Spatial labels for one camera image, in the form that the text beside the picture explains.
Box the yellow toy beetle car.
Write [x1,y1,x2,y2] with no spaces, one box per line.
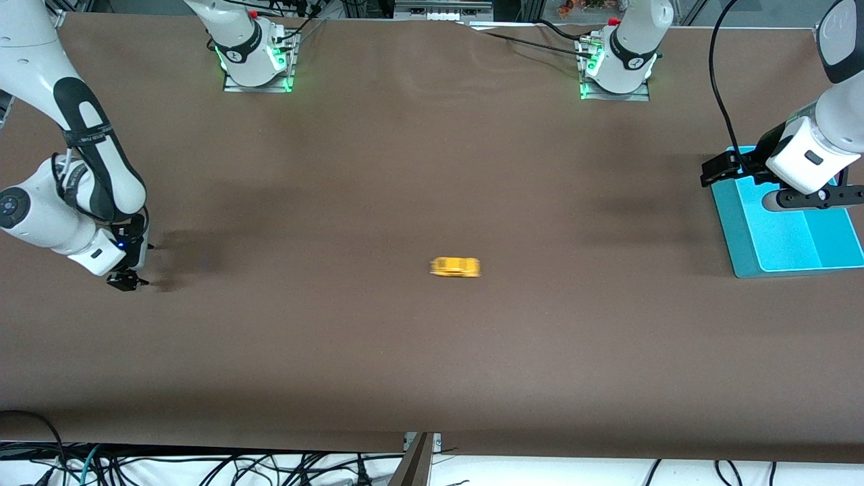
[429,256,483,279]

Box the teal plastic tray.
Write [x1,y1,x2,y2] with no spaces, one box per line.
[710,145,864,279]

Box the brown table cover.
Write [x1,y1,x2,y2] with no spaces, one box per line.
[0,12,864,465]

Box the dark metal bar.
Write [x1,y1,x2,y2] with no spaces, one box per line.
[388,433,434,486]

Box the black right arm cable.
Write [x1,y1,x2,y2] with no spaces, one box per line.
[50,150,152,252]

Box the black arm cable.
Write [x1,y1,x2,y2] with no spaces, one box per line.
[50,150,152,252]
[707,0,747,164]

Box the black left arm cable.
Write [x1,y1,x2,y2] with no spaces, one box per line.
[707,0,747,164]

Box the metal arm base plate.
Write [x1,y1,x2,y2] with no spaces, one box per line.
[578,37,651,102]
[223,30,296,93]

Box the black floor cable loop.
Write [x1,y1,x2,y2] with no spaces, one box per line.
[0,409,67,486]

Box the teal cable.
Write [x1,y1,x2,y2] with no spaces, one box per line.
[78,444,103,486]

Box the black cable on table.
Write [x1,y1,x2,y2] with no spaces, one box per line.
[466,24,595,56]
[537,19,593,43]

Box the silver metal bracket plate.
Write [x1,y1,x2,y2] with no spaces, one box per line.
[403,432,443,453]

